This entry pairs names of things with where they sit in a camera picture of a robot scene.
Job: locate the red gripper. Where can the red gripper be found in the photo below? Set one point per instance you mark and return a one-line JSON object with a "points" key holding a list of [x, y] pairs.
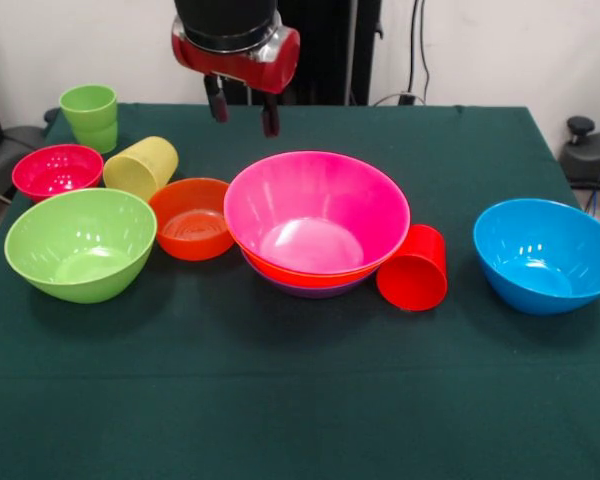
{"points": [[240, 67]]}

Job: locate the large pink bowl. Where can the large pink bowl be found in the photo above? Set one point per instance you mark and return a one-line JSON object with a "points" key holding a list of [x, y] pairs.
{"points": [[315, 200]]}

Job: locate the large orange bowl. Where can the large orange bowl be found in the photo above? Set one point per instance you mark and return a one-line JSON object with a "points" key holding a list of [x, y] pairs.
{"points": [[290, 277]]}

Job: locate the light green bowl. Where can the light green bowl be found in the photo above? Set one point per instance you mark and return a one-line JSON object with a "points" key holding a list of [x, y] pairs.
{"points": [[80, 250]]}

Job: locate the yellow cup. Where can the yellow cup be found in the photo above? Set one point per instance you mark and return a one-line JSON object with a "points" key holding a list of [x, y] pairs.
{"points": [[140, 167]]}

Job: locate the small orange-red bowl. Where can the small orange-red bowl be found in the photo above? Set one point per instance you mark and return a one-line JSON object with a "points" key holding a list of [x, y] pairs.
{"points": [[190, 235]]}

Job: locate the green cup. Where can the green cup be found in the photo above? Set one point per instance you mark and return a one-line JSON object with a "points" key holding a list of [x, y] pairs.
{"points": [[90, 115]]}

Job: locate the purple bowl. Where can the purple bowl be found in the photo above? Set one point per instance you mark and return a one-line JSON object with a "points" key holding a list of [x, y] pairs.
{"points": [[310, 292]]}

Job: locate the small crimson bowl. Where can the small crimson bowl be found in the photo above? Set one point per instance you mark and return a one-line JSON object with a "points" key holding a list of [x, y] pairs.
{"points": [[55, 170]]}

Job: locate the red cup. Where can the red cup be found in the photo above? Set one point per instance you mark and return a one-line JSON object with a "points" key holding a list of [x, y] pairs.
{"points": [[415, 280]]}

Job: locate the dark green tablecloth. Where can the dark green tablecloth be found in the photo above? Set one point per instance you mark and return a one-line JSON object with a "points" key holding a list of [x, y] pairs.
{"points": [[300, 390]]}

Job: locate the blue bowl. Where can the blue bowl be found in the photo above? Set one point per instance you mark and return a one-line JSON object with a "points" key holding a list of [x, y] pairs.
{"points": [[545, 260]]}

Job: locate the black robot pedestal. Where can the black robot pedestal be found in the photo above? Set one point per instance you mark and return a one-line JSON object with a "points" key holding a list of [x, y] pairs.
{"points": [[330, 55]]}

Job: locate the grey pedestal foot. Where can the grey pedestal foot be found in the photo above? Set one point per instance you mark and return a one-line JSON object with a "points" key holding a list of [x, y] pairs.
{"points": [[587, 160], [5, 160]]}

